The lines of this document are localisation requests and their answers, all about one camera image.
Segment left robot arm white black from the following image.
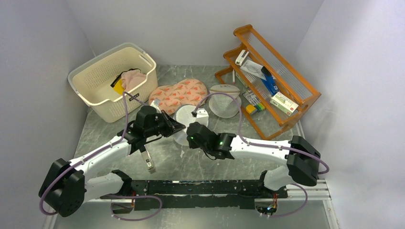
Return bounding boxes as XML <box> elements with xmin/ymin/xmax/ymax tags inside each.
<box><xmin>39</xmin><ymin>105</ymin><xmax>185</xmax><ymax>217</ymax></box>

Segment white stapler on rack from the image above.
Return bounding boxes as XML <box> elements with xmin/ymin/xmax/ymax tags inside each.
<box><xmin>235</xmin><ymin>50</ymin><xmax>249</xmax><ymax>66</ymax></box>

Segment white green box on rack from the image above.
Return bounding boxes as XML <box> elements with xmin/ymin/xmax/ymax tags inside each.
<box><xmin>270</xmin><ymin>92</ymin><xmax>298</xmax><ymax>116</ymax></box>

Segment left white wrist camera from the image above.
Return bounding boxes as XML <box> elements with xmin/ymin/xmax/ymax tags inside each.
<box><xmin>150</xmin><ymin>99</ymin><xmax>161</xmax><ymax>113</ymax></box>

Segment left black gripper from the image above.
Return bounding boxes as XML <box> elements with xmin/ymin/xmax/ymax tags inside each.
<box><xmin>145</xmin><ymin>110</ymin><xmax>185</xmax><ymax>137</ymax></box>

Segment orange wooden shelf rack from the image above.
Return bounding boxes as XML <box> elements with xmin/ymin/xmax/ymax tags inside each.
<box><xmin>215</xmin><ymin>24</ymin><xmax>321</xmax><ymax>140</ymax></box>

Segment yellow item in basket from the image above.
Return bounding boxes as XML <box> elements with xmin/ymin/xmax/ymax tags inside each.
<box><xmin>112</xmin><ymin>78</ymin><xmax>125</xmax><ymax>95</ymax></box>

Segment pink cloth in basket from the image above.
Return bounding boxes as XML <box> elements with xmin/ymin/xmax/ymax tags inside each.
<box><xmin>121</xmin><ymin>69</ymin><xmax>146</xmax><ymax>92</ymax></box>

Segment yellow block on rack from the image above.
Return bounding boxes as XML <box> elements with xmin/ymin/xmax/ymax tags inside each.
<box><xmin>245</xmin><ymin>104</ymin><xmax>257</xmax><ymax>115</ymax></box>

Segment pink floral mesh laundry bag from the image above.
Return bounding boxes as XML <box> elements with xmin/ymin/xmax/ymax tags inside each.
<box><xmin>149</xmin><ymin>79</ymin><xmax>208</xmax><ymax>115</ymax></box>

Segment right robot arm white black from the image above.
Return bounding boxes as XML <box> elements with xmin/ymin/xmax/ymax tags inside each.
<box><xmin>186</xmin><ymin>122</ymin><xmax>320</xmax><ymax>198</ymax></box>

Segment blue tool on rack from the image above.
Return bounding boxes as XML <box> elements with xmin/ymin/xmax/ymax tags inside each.
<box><xmin>261</xmin><ymin>66</ymin><xmax>279</xmax><ymax>96</ymax></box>

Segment silver black stapler on table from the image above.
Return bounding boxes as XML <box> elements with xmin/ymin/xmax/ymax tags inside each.
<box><xmin>140</xmin><ymin>146</ymin><xmax>156</xmax><ymax>174</ymax></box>

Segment pack of coloured markers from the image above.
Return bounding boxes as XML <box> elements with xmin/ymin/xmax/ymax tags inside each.
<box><xmin>243</xmin><ymin>89</ymin><xmax>266</xmax><ymax>112</ymax></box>

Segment cream plastic laundry basket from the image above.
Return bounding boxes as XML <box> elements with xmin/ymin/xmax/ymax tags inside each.
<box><xmin>67</xmin><ymin>42</ymin><xmax>158</xmax><ymax>123</ymax></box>

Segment white plastic packet on rack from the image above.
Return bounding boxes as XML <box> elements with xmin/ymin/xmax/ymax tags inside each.
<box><xmin>241</xmin><ymin>60</ymin><xmax>266</xmax><ymax>80</ymax></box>

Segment white mesh bag beige rim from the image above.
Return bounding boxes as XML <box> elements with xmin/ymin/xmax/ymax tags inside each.
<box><xmin>209</xmin><ymin>84</ymin><xmax>242</xmax><ymax>118</ymax></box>

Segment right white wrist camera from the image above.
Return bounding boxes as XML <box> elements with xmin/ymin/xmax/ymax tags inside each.
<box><xmin>192</xmin><ymin>108</ymin><xmax>209</xmax><ymax>126</ymax></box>

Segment white cylindrical mesh laundry bag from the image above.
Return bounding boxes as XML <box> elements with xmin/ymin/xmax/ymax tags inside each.
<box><xmin>173</xmin><ymin>104</ymin><xmax>196</xmax><ymax>146</ymax></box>

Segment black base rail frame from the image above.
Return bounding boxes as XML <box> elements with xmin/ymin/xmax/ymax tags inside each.
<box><xmin>50</xmin><ymin>178</ymin><xmax>331</xmax><ymax>219</ymax></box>

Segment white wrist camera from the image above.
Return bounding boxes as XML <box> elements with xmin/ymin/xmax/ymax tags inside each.
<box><xmin>192</xmin><ymin>108</ymin><xmax>209</xmax><ymax>126</ymax></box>
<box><xmin>150</xmin><ymin>99</ymin><xmax>161</xmax><ymax>113</ymax></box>

